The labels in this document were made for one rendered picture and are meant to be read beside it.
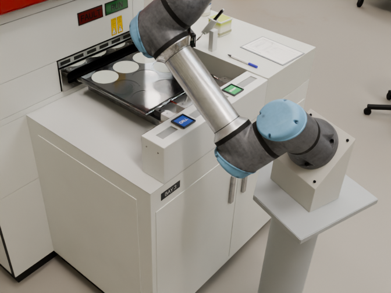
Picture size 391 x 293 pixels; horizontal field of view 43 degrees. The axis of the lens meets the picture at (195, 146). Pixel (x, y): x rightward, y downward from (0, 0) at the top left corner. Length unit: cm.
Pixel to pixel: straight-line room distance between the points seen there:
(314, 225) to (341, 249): 111
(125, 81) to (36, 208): 66
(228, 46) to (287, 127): 81
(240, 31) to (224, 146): 90
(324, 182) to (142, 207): 56
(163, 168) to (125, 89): 45
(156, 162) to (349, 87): 256
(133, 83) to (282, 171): 68
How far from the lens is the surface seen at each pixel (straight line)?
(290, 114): 128
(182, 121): 154
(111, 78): 191
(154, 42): 134
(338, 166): 145
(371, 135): 339
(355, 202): 158
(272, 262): 175
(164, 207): 160
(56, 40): 187
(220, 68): 193
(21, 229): 217
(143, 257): 175
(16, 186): 203
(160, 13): 133
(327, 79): 391
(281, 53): 199
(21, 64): 181
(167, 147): 145
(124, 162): 162
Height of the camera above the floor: 184
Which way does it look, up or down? 37 degrees down
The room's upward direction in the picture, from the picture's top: 3 degrees clockwise
